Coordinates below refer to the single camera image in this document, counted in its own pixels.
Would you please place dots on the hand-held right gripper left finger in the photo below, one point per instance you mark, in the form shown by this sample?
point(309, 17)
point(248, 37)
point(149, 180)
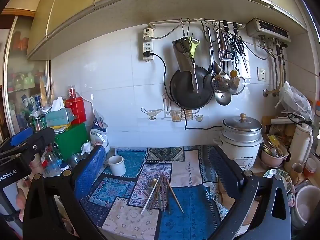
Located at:
point(90, 172)

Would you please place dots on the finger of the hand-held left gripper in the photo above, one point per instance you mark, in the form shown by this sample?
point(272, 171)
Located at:
point(22, 136)
point(41, 138)

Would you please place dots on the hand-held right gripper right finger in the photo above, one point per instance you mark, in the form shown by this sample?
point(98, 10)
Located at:
point(225, 168)

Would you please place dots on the white cup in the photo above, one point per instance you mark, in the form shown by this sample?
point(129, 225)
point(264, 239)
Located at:
point(117, 167)

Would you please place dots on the wooden chopstick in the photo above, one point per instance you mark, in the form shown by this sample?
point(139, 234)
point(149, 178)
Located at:
point(175, 196)

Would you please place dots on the bundle of assorted utensils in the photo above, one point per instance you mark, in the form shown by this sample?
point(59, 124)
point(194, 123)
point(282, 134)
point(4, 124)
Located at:
point(273, 146)

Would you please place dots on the person's left hand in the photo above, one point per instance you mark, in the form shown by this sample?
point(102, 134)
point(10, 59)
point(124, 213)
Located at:
point(20, 197)

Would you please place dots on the glass jar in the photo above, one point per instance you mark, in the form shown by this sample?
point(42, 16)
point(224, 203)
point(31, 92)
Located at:
point(75, 158)

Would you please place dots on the white rice cooker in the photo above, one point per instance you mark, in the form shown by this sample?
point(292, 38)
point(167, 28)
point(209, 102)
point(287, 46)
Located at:
point(237, 152)

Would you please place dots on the crumpled white tissue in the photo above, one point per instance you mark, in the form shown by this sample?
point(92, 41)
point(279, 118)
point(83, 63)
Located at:
point(86, 148)

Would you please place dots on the yellow box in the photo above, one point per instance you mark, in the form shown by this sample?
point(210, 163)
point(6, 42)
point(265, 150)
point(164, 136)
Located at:
point(62, 127)

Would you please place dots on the teal tissue box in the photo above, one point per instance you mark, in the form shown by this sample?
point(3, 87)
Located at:
point(58, 117)

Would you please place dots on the green box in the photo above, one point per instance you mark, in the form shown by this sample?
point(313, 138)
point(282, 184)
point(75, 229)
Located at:
point(72, 140)

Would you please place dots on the printed plastic bag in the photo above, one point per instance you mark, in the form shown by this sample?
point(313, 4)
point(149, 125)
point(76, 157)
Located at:
point(98, 136)

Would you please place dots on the patterned plate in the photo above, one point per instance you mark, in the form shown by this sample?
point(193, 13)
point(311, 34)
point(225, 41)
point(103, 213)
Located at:
point(268, 173)

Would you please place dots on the steel cooker lid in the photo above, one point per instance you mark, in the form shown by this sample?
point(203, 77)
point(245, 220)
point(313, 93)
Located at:
point(240, 126)

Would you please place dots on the red tin box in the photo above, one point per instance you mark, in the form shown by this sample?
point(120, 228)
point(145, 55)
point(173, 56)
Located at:
point(77, 110)

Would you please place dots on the pink bowl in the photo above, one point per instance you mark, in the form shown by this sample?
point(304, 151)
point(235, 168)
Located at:
point(271, 162)

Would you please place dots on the patterned blue mat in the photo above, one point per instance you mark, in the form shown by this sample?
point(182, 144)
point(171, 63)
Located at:
point(190, 205)

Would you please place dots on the dark brown chopstick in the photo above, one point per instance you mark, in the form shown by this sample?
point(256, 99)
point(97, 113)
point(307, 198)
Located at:
point(167, 196)
point(156, 193)

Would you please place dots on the gold spoon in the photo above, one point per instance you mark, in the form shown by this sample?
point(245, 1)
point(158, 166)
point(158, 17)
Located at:
point(153, 183)

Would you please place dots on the glass display cabinet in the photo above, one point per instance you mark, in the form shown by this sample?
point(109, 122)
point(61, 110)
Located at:
point(22, 67)

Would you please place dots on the steel ladle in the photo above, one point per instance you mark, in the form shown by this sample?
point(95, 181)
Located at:
point(222, 98)

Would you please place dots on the brown cup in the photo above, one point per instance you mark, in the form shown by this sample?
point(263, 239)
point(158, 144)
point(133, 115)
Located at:
point(297, 172)

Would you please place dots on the cream thermos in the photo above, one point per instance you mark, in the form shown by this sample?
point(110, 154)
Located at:
point(301, 145)

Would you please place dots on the mesh strainer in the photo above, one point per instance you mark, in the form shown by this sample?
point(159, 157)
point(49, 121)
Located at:
point(237, 85)

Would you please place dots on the red and white bowl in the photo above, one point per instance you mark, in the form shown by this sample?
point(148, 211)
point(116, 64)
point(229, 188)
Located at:
point(310, 167)

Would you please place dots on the steel perforated skimmer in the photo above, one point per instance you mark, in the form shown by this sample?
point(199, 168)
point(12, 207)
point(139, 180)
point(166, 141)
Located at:
point(220, 83)

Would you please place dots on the pink basin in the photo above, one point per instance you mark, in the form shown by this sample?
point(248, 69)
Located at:
point(305, 205)

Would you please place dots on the black wok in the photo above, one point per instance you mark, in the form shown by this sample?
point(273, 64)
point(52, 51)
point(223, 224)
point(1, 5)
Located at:
point(182, 90)

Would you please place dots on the clear plastic bag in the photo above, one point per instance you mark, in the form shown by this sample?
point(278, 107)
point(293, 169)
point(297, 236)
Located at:
point(297, 102)

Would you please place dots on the grey water pipe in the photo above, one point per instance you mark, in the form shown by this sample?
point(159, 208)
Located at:
point(275, 72)

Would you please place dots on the steel cleaver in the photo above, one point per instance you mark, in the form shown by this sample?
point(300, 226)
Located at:
point(181, 60)

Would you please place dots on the black kitchen shears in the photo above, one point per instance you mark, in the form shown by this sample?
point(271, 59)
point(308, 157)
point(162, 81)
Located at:
point(236, 45)

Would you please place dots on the green peeler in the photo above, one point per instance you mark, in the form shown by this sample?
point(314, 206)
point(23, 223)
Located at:
point(194, 47)

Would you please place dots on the white power strip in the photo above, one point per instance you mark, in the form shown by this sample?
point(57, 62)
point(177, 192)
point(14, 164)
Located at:
point(148, 45)

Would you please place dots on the beige water heater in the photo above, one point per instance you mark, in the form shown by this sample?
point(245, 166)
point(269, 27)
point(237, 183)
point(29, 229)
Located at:
point(267, 30)

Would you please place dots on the white wall outlet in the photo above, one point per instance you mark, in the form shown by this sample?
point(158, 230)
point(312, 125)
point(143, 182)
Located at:
point(262, 74)

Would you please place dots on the metal hanging rail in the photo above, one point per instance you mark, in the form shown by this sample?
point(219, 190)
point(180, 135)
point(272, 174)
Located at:
point(170, 21)

